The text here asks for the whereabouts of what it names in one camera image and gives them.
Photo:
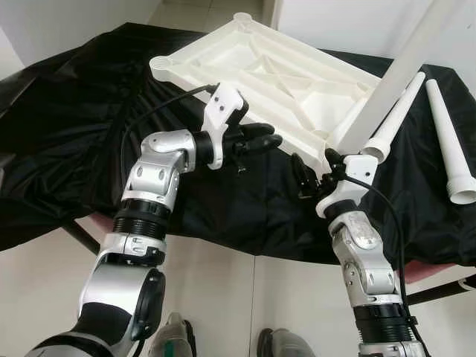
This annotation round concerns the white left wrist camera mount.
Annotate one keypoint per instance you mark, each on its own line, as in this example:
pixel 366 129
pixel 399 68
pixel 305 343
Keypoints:
pixel 223 111

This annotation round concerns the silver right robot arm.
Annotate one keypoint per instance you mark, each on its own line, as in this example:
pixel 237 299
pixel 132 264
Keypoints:
pixel 364 260

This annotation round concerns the black table cloth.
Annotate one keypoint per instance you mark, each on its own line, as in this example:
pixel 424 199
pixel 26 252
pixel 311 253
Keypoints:
pixel 74 171

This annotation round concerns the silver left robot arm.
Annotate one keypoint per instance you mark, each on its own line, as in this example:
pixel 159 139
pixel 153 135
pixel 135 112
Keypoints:
pixel 149 193

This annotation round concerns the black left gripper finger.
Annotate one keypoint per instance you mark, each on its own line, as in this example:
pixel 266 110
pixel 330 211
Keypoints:
pixel 259 130
pixel 262 143

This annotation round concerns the robot right leg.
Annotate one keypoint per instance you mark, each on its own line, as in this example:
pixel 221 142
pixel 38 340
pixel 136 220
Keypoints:
pixel 286 343

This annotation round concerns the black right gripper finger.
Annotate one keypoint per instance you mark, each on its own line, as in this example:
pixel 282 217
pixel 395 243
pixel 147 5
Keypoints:
pixel 300 172
pixel 332 158

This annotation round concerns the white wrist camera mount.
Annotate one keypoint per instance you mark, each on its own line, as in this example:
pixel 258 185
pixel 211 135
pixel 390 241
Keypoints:
pixel 223 111
pixel 349 182

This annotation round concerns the white plastic table top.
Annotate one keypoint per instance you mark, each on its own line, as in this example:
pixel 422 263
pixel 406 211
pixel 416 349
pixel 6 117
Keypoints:
pixel 282 74

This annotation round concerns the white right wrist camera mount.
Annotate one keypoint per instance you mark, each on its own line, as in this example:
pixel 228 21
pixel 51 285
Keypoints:
pixel 349 182

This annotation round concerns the white plastic table leg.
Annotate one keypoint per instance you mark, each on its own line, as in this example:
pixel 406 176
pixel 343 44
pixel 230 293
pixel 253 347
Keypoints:
pixel 401 74
pixel 394 119
pixel 450 141

